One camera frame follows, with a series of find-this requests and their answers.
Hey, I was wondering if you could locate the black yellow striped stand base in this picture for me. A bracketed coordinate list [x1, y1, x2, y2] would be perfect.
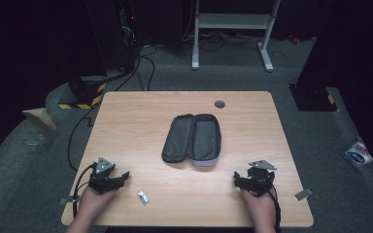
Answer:
[57, 75, 108, 111]

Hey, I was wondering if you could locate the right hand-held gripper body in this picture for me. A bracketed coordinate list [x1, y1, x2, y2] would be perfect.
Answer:
[245, 159, 278, 197]

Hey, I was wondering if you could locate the black computer tower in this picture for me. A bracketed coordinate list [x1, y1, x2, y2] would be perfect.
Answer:
[84, 0, 141, 74]

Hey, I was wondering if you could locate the grey tape strip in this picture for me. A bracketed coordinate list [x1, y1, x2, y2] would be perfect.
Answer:
[58, 195, 80, 206]
[293, 187, 314, 202]

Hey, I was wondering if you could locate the open grey pencil case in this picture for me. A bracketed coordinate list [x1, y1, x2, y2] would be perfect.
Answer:
[160, 113, 222, 168]

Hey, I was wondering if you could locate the black floor cable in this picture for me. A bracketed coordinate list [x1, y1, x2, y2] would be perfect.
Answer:
[66, 45, 157, 173]

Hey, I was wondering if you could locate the brown cardboard piece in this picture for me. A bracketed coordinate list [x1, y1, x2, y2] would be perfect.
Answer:
[21, 107, 58, 133]

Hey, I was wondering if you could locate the person's right hand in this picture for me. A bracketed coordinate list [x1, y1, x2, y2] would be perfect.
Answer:
[240, 185, 278, 229]

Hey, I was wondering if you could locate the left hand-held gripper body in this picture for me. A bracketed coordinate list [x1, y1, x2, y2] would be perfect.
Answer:
[87, 156, 121, 195]

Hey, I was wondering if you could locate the white blue plastic packet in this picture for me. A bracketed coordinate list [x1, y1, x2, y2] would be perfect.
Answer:
[344, 137, 373, 168]

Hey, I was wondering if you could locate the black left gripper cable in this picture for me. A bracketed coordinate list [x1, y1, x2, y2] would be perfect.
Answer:
[72, 162, 97, 220]

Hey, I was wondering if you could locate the white metal stand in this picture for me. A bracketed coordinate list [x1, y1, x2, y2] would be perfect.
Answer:
[190, 0, 282, 73]

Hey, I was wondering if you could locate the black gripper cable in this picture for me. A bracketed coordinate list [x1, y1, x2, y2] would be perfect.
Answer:
[254, 176, 283, 233]
[72, 162, 97, 220]

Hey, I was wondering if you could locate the small red floor item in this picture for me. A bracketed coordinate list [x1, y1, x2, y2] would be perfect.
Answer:
[287, 33, 301, 46]

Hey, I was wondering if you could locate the person's left hand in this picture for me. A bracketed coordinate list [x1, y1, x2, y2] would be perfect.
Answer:
[77, 185, 119, 225]

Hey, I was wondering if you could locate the black stand base yellow mark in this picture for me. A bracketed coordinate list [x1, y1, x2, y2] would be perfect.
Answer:
[288, 83, 340, 113]

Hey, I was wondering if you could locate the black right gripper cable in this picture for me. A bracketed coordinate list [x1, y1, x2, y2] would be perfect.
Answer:
[254, 176, 283, 233]

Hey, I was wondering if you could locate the small white eraser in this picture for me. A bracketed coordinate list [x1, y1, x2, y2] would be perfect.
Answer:
[137, 190, 151, 205]

